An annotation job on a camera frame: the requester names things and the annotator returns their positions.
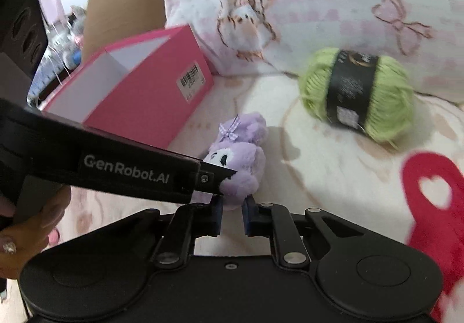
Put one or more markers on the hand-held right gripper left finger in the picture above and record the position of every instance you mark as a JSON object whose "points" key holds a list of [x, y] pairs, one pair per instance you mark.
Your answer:
{"points": [[217, 216]]}

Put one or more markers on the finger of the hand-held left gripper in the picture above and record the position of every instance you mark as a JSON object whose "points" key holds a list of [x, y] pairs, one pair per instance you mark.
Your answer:
{"points": [[214, 178]]}

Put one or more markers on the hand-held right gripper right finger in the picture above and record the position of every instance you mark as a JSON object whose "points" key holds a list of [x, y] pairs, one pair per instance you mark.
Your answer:
{"points": [[250, 218]]}

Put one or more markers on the purple plush toy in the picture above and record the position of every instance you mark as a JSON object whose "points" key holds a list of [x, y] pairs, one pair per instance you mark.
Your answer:
{"points": [[239, 138]]}

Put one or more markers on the pink cardboard box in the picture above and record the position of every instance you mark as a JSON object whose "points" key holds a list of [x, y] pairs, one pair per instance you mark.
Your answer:
{"points": [[145, 98]]}

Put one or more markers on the person's left hand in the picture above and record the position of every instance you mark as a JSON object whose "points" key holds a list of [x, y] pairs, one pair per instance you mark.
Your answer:
{"points": [[36, 228]]}

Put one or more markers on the printed bear blanket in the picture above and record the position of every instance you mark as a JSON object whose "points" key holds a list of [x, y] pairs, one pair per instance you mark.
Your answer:
{"points": [[326, 181]]}

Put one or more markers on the grey plush toy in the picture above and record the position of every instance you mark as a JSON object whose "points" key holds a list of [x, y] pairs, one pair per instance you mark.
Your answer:
{"points": [[77, 36]]}

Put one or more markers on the green yarn ball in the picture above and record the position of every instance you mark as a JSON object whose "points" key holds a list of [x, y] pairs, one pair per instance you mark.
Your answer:
{"points": [[315, 91]]}

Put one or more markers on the brown pillow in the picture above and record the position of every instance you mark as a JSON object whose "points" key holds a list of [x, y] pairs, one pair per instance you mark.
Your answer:
{"points": [[116, 18]]}

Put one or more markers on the pink checked blanket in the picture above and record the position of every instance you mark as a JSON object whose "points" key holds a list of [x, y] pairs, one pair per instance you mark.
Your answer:
{"points": [[326, 0]]}

